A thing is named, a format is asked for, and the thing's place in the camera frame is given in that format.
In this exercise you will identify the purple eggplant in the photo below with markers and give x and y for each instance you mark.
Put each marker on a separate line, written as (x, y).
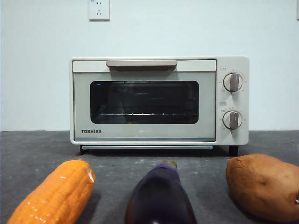
(161, 198)

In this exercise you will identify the silver oven crumb tray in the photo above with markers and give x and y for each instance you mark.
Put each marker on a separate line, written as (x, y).
(147, 147)

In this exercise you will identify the oven timer knob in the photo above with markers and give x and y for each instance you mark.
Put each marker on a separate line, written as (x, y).
(232, 120)

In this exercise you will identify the oven temperature knob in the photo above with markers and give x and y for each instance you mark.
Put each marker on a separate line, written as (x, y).
(232, 82)

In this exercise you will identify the cream Toshiba toaster oven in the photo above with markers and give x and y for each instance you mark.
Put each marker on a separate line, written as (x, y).
(233, 63)

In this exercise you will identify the orange corn cob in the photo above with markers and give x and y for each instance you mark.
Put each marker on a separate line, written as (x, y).
(56, 193)

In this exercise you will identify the brown sweet potato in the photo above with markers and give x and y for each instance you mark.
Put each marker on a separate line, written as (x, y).
(261, 184)

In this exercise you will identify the white wall socket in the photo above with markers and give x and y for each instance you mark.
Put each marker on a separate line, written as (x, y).
(99, 12)

